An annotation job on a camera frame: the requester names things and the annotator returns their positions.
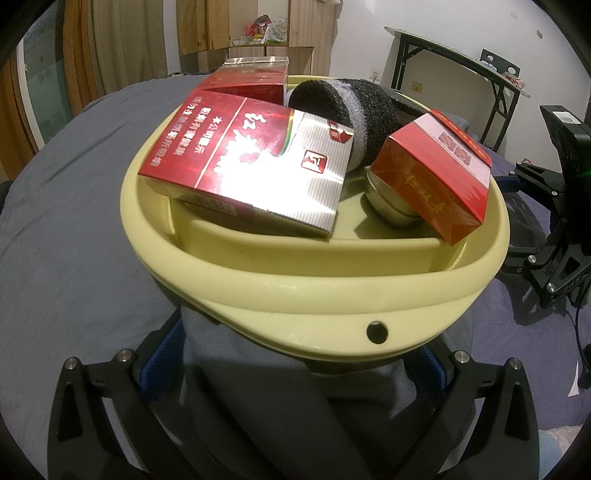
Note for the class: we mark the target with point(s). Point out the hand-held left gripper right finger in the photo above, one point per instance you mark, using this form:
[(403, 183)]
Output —
[(436, 369)]

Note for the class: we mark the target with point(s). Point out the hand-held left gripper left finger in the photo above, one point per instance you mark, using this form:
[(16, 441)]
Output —
[(159, 369)]

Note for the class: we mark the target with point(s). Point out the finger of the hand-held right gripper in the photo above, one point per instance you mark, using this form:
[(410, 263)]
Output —
[(561, 267), (531, 175)]

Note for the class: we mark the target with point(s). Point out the red carton with pink band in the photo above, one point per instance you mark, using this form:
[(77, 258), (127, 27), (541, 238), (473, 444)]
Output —
[(438, 175)]

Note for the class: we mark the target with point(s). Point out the cream round tin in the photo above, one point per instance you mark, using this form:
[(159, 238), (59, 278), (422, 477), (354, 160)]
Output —
[(392, 203)]

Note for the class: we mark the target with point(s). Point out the yellow plastic basin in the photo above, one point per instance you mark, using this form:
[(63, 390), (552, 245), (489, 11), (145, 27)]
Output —
[(300, 300)]

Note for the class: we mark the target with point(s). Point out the black foam cylinder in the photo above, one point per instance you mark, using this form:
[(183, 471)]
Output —
[(364, 110)]

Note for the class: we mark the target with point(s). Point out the red and silver carton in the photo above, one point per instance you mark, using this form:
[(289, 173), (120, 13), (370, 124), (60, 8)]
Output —
[(240, 170)]

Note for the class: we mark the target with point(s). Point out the red box with silver top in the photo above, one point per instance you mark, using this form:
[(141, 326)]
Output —
[(249, 81)]

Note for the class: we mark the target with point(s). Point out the red packet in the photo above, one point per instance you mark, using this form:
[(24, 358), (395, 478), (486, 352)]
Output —
[(517, 82)]

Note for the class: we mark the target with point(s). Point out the black chair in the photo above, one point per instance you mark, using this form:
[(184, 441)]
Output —
[(501, 62)]

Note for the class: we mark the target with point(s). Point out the black folding table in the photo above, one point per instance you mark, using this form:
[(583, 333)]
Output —
[(461, 48)]

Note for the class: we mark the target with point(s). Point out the light blue cloth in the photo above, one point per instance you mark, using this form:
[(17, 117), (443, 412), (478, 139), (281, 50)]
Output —
[(563, 445)]

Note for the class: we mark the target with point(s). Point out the grey bed sheet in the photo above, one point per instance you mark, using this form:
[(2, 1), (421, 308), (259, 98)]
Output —
[(69, 221)]

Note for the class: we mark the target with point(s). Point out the glass window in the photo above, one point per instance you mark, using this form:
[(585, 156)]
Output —
[(46, 92)]

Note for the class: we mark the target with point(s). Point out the pile of colourful packets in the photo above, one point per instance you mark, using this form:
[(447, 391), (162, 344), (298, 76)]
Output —
[(265, 27)]

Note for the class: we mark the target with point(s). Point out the beige curtain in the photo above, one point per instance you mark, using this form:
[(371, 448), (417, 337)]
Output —
[(115, 46)]

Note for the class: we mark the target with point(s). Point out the wooden wardrobe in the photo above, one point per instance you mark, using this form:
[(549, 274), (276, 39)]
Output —
[(221, 23)]

